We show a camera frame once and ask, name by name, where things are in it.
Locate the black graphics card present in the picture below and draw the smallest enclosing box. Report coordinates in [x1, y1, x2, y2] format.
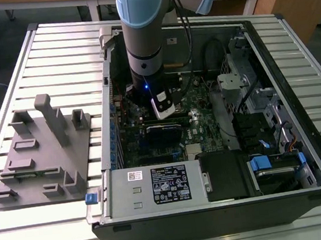
[145, 121, 185, 154]

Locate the grey case latch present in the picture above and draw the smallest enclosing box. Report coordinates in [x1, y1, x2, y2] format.
[97, 26, 116, 51]

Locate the silver chipset heat sink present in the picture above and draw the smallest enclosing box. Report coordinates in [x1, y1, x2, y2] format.
[185, 142, 204, 156]

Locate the green motherboard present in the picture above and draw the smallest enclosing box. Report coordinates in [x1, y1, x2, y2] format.
[109, 69, 232, 170]

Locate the silver drive cage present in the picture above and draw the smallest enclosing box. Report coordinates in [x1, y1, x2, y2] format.
[212, 30, 301, 159]

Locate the silver power supply unit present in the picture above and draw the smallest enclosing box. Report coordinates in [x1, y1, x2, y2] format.
[98, 158, 211, 220]

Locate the grey parts rack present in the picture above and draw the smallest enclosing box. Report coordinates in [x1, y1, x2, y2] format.
[0, 88, 101, 209]

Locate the black disk bay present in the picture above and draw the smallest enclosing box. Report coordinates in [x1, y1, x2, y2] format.
[231, 109, 278, 158]

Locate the blue case latch tab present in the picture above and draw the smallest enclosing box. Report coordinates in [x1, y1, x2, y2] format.
[84, 192, 99, 206]

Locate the blue disk carrier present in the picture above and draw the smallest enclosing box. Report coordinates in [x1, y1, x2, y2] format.
[247, 149, 310, 187]

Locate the black PC case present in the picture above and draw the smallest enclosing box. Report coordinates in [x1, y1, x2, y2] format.
[65, 2, 321, 240]

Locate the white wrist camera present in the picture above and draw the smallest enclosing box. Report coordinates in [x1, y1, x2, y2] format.
[149, 89, 177, 121]

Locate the black looped cable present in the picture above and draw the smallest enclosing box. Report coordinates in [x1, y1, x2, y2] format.
[201, 36, 229, 74]

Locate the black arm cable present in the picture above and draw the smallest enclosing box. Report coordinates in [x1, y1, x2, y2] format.
[164, 0, 201, 98]

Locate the coloured wire bundle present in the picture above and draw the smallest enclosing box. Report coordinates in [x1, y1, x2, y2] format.
[284, 135, 301, 153]

